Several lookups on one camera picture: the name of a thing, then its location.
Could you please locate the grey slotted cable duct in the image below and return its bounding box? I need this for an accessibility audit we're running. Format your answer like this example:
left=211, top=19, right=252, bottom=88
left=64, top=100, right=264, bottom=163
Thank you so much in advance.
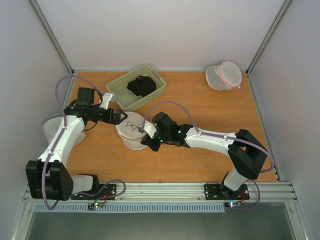
left=33, top=202, right=226, bottom=214

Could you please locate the white pink-zipper laundry bag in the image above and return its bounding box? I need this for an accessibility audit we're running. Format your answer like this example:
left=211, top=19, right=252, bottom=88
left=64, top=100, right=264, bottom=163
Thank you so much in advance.
left=205, top=61, right=242, bottom=91

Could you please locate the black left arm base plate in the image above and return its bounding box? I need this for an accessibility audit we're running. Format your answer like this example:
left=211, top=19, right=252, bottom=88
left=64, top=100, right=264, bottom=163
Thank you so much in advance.
left=71, top=184, right=117, bottom=201

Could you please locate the aluminium front rail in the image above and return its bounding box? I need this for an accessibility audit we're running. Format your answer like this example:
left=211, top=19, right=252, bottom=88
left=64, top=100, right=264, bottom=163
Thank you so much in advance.
left=23, top=181, right=298, bottom=203

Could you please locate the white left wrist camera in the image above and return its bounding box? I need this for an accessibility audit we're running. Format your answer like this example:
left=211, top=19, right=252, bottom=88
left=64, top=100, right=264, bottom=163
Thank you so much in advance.
left=99, top=92, right=116, bottom=110

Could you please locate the white mesh laundry bag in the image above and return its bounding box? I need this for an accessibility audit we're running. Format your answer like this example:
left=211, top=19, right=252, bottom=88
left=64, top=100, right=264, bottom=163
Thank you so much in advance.
left=116, top=111, right=147, bottom=151

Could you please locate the aluminium frame post right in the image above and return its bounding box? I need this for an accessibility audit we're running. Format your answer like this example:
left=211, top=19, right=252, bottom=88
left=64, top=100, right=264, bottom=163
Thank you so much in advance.
left=246, top=0, right=293, bottom=78

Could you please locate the aluminium frame post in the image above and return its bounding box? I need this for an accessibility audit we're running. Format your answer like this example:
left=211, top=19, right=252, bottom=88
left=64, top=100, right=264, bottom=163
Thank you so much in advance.
left=246, top=0, right=293, bottom=78
left=28, top=0, right=74, bottom=74

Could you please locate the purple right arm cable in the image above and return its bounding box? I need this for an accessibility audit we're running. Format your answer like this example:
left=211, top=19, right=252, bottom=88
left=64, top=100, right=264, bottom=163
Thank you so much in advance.
left=142, top=100, right=276, bottom=174

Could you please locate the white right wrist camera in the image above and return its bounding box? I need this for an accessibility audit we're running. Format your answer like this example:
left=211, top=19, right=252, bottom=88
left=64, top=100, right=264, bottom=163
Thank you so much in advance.
left=138, top=120, right=157, bottom=139

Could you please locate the white blue-rim laundry bag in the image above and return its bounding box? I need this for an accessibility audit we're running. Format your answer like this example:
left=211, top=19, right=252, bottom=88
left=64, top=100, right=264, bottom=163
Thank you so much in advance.
left=42, top=113, right=86, bottom=146

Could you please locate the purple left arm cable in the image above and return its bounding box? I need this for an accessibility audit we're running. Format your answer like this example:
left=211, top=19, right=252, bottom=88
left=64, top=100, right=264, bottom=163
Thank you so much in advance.
left=42, top=75, right=103, bottom=211

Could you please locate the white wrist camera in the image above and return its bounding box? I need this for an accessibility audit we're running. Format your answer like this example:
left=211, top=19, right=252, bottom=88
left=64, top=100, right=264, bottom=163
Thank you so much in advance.
left=99, top=92, right=116, bottom=110
left=138, top=120, right=157, bottom=139

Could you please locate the aluminium frame post left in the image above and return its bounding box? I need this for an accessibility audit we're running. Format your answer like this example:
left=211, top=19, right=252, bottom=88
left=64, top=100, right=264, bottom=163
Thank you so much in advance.
left=28, top=0, right=74, bottom=74

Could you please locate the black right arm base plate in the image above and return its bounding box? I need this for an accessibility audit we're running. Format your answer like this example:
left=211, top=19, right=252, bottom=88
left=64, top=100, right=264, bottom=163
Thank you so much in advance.
left=203, top=182, right=250, bottom=201

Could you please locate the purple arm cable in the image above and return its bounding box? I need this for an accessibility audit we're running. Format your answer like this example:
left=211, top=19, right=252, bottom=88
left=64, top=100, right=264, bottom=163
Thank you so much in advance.
left=42, top=75, right=103, bottom=211
left=142, top=100, right=276, bottom=174

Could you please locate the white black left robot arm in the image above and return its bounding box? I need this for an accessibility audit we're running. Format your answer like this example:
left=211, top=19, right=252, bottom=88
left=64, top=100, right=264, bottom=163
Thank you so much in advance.
left=25, top=87, right=128, bottom=201

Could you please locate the pale green plastic basket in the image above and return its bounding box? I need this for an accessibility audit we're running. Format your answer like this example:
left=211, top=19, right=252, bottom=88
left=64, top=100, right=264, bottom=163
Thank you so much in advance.
left=105, top=64, right=167, bottom=112

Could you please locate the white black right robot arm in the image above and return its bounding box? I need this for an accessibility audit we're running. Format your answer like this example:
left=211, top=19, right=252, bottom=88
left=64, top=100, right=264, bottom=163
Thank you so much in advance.
left=138, top=112, right=267, bottom=199

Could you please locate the black bra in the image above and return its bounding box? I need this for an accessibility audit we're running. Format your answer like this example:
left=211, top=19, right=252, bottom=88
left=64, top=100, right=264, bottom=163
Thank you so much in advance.
left=127, top=75, right=157, bottom=97

